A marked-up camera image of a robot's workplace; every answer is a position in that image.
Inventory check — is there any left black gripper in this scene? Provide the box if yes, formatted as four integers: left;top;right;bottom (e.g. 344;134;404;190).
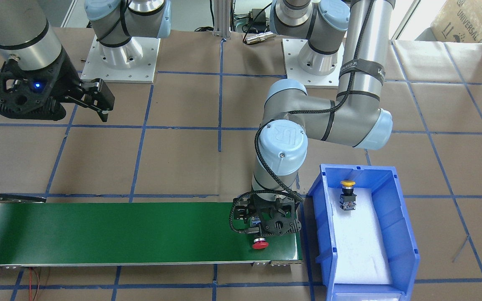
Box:
229;190;302;237

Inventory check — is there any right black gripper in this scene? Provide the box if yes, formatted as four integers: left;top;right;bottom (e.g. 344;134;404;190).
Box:
0;50;115;122

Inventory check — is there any red push button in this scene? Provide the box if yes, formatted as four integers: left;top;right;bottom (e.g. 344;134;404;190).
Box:
252;237;269;250

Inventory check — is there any yellow push button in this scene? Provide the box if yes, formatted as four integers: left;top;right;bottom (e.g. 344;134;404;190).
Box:
340;180;356;210

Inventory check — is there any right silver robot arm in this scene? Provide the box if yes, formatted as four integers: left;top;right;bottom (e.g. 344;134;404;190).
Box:
0;0;115;122

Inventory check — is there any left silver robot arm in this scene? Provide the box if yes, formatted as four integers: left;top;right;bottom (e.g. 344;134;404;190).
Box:
229;0;395;240

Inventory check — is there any white foam pad bin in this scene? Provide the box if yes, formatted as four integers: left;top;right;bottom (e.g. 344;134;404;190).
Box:
330;188;392;285

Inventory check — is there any blue plastic bin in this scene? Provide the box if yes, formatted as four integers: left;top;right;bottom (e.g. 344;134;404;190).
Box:
308;164;420;301

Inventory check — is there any green conveyor belt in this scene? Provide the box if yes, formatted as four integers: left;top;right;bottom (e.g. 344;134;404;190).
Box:
0;202;303;267

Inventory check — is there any cardboard box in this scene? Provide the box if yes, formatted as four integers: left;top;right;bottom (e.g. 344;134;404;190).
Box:
431;0;482;43

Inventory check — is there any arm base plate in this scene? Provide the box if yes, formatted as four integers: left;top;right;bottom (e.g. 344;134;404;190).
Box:
81;37;161;84
282;38;344;89

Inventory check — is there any aluminium frame post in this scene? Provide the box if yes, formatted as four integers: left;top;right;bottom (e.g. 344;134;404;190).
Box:
212;0;233;40

